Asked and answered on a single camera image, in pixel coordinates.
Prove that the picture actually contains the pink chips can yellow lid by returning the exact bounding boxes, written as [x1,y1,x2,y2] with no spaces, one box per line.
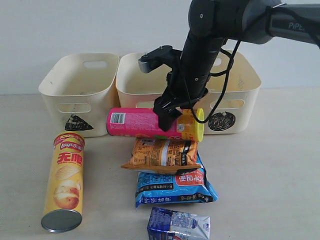
[106,107,204,142]

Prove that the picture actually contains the blue noodle packet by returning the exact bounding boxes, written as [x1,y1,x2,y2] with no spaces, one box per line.
[135,154,218,207]

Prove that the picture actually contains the yellow Lay's chips can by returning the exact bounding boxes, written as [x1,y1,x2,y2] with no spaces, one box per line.
[40,131,85,233]

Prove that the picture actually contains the cream bin with square mark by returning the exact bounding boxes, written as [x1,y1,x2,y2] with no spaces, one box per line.
[116,52,171,109]

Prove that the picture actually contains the cream bin with circle mark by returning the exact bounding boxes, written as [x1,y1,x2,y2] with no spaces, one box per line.
[194,52,262,135]

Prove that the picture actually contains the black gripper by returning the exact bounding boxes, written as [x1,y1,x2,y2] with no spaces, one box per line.
[153,70,209,132]

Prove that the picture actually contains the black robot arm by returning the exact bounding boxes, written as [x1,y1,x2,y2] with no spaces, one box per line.
[141,0,320,131]

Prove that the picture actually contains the orange noodle packet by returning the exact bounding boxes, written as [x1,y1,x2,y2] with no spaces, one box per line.
[121,138,201,175]

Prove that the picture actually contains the blue white milk carton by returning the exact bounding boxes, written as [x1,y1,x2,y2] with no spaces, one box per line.
[147,207,211,240]

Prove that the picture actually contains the cream bin with triangle mark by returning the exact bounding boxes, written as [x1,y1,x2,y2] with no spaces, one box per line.
[38,53,120,137]

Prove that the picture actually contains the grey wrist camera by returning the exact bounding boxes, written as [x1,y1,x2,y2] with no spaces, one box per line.
[138,45,182,74]

